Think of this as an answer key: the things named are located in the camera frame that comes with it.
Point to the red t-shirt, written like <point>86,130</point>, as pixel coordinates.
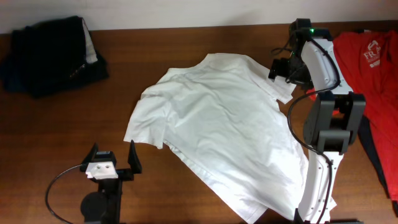
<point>368,62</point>

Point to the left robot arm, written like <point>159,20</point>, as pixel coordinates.
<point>104,205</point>

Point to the grey white folded garment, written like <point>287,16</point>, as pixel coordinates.
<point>90,55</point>

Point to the dark navy garment under red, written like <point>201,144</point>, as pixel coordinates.
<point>366,139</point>

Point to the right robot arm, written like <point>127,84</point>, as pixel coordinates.
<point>333,121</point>

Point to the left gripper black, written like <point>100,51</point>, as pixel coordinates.
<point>123,174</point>

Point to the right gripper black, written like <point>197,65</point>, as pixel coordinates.
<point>280,66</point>

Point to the folded black garment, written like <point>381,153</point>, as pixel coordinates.
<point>53,57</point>

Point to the white t-shirt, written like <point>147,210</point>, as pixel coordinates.
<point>221,118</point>

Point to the folded navy garment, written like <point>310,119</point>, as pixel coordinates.
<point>11,74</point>

